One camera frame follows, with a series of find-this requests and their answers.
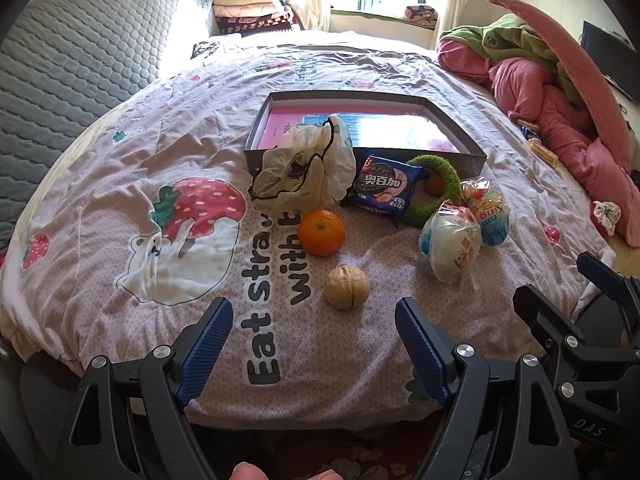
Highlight walnut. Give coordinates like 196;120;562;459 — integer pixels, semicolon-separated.
324;265;371;310

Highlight patterned blanket on windowsill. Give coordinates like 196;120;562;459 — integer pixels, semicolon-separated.
404;5;440;26

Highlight pink book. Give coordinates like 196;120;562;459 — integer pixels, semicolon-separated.
260;105;463;153

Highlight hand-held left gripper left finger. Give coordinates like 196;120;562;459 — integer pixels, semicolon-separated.
54;297;235;480

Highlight white red floral scrunchie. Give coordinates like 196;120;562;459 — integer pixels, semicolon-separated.
591;200;622;236

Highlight green blanket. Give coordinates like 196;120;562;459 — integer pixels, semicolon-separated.
440;12;591;111

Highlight person's left hand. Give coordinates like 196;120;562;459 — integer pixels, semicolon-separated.
231;461;348;480

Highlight pink duvet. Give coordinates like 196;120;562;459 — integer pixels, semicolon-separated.
436;40;640;248

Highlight large orange mandarin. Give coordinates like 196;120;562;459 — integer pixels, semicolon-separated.
298;208;347;257

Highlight blue cookie packet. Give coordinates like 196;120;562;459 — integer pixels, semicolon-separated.
341;152;431;231

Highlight clear round snack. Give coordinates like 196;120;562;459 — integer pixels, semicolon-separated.
460;176;511;247
419;201;483;283

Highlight cream cloth with black cord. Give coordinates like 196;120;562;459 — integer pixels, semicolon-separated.
248;115;357;215

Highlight long pink pillow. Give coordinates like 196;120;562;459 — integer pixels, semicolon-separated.
487;0;636;173

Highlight stack of folded blankets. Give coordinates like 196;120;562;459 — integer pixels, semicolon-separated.
212;0;301;38

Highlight grey quilted headboard cover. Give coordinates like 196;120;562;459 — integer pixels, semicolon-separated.
0;0;221;261

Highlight black white patterned cloth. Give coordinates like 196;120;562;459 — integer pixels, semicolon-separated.
191;40;226;58

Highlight black television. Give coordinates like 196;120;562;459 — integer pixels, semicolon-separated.
580;20;633;103

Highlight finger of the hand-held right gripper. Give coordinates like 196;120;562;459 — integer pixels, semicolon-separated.
576;252;640;306
512;284;608;401

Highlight shallow grey cardboard box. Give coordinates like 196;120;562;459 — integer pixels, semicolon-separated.
244;91;487;181

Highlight green fuzzy ring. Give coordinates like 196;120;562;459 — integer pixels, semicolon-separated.
402;154;462;228

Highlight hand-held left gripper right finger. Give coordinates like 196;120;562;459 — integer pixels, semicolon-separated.
394;297;581;480

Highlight large yellow snack packet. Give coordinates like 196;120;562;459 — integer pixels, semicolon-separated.
527;137;561;168

